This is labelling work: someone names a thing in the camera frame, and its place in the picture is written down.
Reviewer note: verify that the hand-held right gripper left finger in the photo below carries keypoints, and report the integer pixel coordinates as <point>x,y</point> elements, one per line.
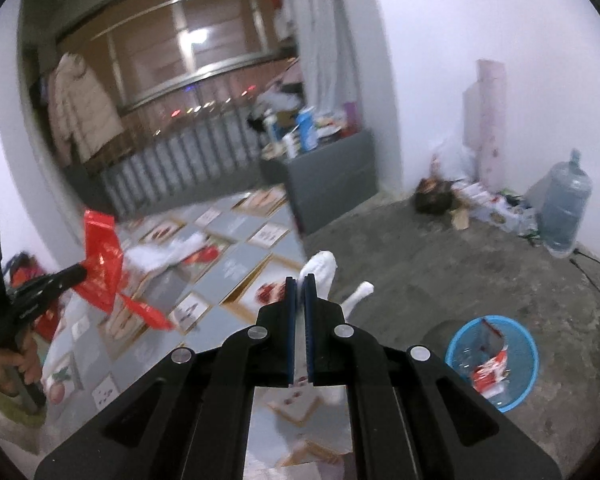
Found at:
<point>291,320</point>

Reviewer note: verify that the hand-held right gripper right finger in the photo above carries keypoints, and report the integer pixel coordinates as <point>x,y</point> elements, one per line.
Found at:
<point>309,320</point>

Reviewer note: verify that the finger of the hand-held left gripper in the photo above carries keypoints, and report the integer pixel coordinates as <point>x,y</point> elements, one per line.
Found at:
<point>50,282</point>

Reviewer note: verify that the white tissue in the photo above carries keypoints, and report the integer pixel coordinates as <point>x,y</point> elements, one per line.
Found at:
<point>322,270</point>

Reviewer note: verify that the red plastic wrapper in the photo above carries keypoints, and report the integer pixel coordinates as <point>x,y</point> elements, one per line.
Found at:
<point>102,270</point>

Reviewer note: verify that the blue mesh wastebasket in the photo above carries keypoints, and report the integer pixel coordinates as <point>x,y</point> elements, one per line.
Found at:
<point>522,360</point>

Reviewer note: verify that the person's left forearm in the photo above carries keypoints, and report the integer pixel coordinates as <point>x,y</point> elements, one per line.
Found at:
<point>0,410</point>

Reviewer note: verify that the person's left hand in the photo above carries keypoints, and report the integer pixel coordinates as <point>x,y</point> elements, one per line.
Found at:
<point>7,367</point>

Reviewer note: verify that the fruit print tablecloth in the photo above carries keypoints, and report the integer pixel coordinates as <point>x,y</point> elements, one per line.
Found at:
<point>240,265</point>

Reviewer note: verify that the grey cabinet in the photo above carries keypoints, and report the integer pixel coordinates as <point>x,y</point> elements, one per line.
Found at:
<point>330,180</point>

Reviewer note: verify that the grey railing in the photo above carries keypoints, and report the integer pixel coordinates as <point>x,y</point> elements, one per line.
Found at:
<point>180,165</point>

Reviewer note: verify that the dark bag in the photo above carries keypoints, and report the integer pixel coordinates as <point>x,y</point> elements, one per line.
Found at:
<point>432,195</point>

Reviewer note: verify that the beige padded coat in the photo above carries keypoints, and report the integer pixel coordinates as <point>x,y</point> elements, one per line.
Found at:
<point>82,105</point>

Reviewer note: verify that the red and white wrapper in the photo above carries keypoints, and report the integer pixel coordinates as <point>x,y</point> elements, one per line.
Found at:
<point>490,372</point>

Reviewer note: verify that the purple container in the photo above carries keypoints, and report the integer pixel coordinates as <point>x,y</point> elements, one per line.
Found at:
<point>350,119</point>

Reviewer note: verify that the large water jug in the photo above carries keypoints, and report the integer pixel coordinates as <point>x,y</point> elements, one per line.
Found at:
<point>562,200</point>

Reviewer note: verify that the white curtain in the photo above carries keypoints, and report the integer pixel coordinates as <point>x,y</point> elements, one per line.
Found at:
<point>320,35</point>

